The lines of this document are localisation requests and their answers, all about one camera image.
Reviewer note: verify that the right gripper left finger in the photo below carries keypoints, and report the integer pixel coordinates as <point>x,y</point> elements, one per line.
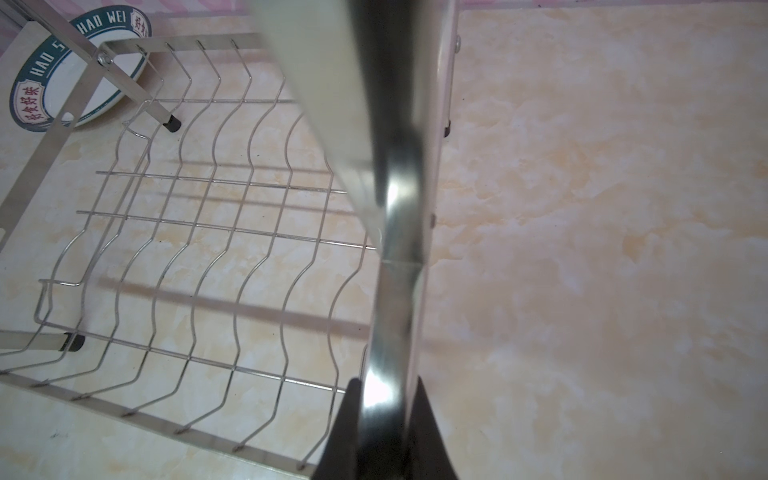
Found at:
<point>339,459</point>

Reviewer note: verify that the white plate black text rim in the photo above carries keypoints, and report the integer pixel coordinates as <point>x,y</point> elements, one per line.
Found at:
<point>49,75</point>

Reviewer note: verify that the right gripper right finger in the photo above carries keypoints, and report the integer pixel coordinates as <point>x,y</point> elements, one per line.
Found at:
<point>427,456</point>

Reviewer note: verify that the silver two-tier dish rack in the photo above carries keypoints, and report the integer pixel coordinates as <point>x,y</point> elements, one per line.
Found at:
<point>235,225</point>

